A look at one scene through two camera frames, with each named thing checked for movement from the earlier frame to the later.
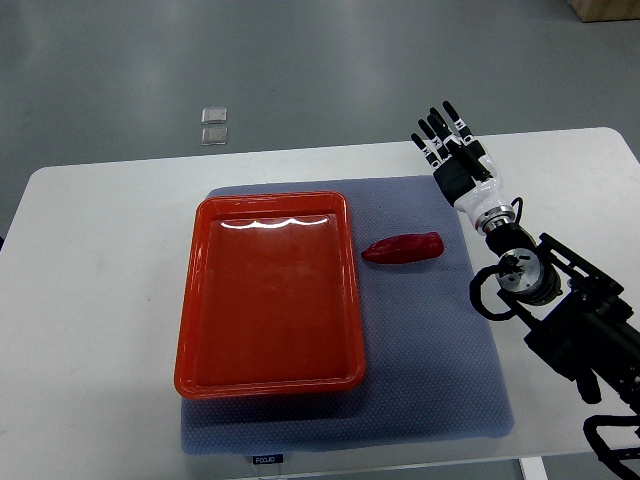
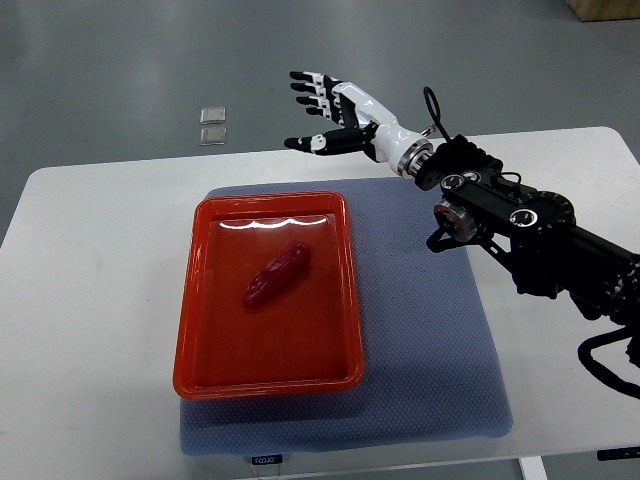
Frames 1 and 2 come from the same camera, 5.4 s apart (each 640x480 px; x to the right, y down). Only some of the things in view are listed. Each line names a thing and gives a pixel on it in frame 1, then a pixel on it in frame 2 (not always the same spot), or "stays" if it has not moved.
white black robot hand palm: x=466 y=194 -> x=408 y=151
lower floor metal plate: x=214 y=136 stays
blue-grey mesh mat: x=429 y=371 stays
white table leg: x=533 y=468 stays
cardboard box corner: x=605 y=10 stays
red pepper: x=405 y=248 -> x=277 y=273
